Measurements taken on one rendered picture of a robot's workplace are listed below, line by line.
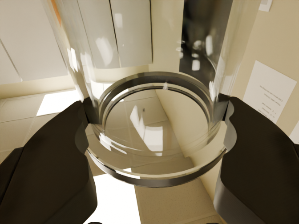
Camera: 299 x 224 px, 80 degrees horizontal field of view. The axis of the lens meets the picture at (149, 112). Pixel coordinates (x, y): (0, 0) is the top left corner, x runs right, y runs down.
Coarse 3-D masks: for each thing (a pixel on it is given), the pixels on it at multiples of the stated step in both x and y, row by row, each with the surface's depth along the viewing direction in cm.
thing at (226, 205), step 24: (240, 120) 8; (264, 120) 8; (240, 144) 7; (264, 144) 7; (288, 144) 7; (240, 168) 6; (264, 168) 6; (288, 168) 6; (216, 192) 6; (240, 192) 5; (264, 192) 5; (288, 192) 5; (240, 216) 5; (264, 216) 5; (288, 216) 5
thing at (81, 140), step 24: (72, 120) 9; (48, 144) 8; (72, 144) 8; (24, 168) 7; (48, 168) 7; (72, 168) 6; (24, 192) 6; (48, 192) 6; (72, 192) 6; (96, 192) 7; (0, 216) 5; (24, 216) 5; (48, 216) 5; (72, 216) 6
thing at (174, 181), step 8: (88, 152) 11; (224, 152) 11; (96, 160) 10; (216, 160) 10; (104, 168) 10; (208, 168) 10; (120, 176) 10; (128, 176) 10; (184, 176) 9; (192, 176) 10; (136, 184) 10; (144, 184) 10; (152, 184) 10; (160, 184) 10; (168, 184) 10
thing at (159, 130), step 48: (48, 0) 6; (96, 0) 5; (144, 0) 4; (192, 0) 5; (240, 0) 5; (96, 48) 6; (144, 48) 5; (192, 48) 6; (240, 48) 7; (96, 96) 7; (144, 96) 7; (192, 96) 7; (96, 144) 11; (144, 144) 9; (192, 144) 9
